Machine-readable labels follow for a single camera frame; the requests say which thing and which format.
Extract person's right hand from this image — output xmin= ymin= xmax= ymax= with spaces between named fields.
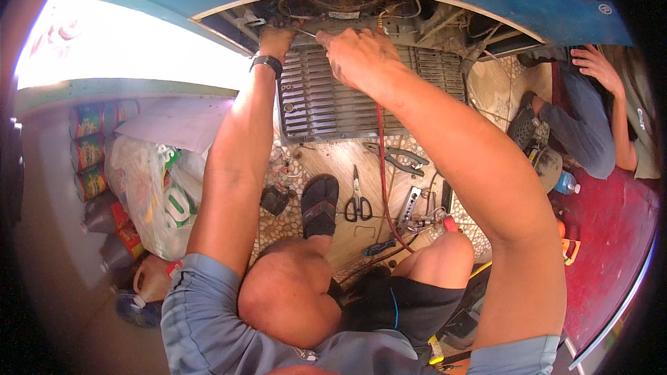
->
xmin=315 ymin=28 xmax=404 ymax=94

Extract person's left hand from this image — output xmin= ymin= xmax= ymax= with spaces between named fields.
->
xmin=258 ymin=24 xmax=297 ymax=64

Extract black wrist band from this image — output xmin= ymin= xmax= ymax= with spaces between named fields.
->
xmin=249 ymin=55 xmax=283 ymax=80

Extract grey metal vent grill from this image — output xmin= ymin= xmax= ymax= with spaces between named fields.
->
xmin=276 ymin=44 xmax=468 ymax=144

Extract white cardboard sheet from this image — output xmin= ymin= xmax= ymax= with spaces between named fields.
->
xmin=115 ymin=98 xmax=235 ymax=155

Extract small black plastic part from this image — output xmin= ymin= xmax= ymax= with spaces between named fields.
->
xmin=260 ymin=185 xmax=293 ymax=217

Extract colourful printed tin can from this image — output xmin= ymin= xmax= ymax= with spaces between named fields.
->
xmin=69 ymin=105 xmax=105 ymax=140
xmin=70 ymin=134 xmax=106 ymax=174
xmin=74 ymin=166 xmax=109 ymax=202
xmin=103 ymin=100 xmax=141 ymax=133

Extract perforated metal flaring bar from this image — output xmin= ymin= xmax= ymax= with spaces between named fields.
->
xmin=396 ymin=186 xmax=423 ymax=235

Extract metal flaring clamp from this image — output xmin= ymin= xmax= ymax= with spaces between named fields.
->
xmin=409 ymin=205 xmax=449 ymax=233

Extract white plastic bag of goods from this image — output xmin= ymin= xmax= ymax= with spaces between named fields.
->
xmin=104 ymin=134 xmax=207 ymax=262

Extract grey cap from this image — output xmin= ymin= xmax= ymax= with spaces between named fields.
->
xmin=532 ymin=146 xmax=564 ymax=194

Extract dark bottle with red label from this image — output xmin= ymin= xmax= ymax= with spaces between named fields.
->
xmin=99 ymin=226 xmax=147 ymax=273
xmin=80 ymin=194 xmax=130 ymax=234

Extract small water bottle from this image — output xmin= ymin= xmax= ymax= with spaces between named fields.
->
xmin=553 ymin=170 xmax=582 ymax=196

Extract tan plastic jug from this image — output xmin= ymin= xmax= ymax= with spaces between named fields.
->
xmin=132 ymin=255 xmax=184 ymax=304

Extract person's body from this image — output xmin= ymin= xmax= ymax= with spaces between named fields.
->
xmin=160 ymin=177 xmax=569 ymax=375

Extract black tool bag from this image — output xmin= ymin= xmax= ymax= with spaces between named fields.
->
xmin=438 ymin=271 xmax=488 ymax=351

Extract clear blue plastic bottle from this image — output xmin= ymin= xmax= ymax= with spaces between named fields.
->
xmin=115 ymin=291 xmax=164 ymax=329

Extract orange plastic tool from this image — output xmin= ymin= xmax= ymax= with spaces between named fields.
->
xmin=555 ymin=219 xmax=582 ymax=267

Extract yellow can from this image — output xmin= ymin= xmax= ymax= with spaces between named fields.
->
xmin=427 ymin=335 xmax=445 ymax=366

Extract red board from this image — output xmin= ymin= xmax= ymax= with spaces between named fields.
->
xmin=547 ymin=166 xmax=664 ymax=361

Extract red hose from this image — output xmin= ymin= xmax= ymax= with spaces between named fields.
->
xmin=376 ymin=17 xmax=415 ymax=254

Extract green handled pliers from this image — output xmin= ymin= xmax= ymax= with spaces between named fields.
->
xmin=363 ymin=142 xmax=431 ymax=178

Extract loose red white wires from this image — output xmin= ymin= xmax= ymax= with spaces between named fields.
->
xmin=268 ymin=143 xmax=304 ymax=184

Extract black handled scissors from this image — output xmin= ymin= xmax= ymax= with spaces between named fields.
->
xmin=344 ymin=165 xmax=374 ymax=223

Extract blue handled screwdriver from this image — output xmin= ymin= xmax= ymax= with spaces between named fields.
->
xmin=363 ymin=239 xmax=397 ymax=257

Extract yellow hose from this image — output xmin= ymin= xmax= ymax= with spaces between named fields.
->
xmin=468 ymin=260 xmax=494 ymax=280

